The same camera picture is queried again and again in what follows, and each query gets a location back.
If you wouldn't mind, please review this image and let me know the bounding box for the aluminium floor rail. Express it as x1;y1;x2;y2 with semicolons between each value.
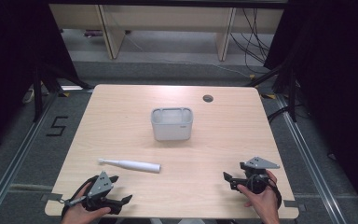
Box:
0;92;61;224
275;93;348;224

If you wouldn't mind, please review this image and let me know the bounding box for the black metal stand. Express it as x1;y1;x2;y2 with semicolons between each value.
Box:
32;63;45;123
288;66;298;123

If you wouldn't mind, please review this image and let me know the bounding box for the grey plastic storage box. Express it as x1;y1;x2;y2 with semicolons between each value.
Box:
150;106;194;142

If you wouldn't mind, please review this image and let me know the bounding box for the thick black floor cable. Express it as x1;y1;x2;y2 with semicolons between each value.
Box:
266;105;306;125

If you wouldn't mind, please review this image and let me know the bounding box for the grey cable plug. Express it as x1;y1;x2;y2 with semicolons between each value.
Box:
62;195;88;207

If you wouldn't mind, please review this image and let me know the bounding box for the white electric toothbrush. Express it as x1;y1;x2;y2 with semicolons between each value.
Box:
97;158;162;175

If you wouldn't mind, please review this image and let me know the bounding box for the black curtain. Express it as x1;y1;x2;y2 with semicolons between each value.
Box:
0;0;94;158
245;0;358;216

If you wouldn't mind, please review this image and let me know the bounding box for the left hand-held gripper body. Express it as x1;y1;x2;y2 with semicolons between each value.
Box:
83;170;123;216

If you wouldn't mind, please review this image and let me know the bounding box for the grey floor tape piece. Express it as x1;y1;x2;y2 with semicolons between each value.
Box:
282;199;308;213
40;192;64;203

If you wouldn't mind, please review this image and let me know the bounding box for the person's right hand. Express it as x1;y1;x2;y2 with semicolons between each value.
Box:
237;169;282;224

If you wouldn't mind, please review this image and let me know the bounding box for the bundle of black cables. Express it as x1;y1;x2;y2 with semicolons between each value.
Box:
228;7;275;75

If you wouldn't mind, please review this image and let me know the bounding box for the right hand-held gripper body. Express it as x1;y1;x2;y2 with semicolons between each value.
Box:
233;156;282;195

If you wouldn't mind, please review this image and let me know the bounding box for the person's left hand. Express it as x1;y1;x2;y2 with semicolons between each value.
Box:
60;182;112;224

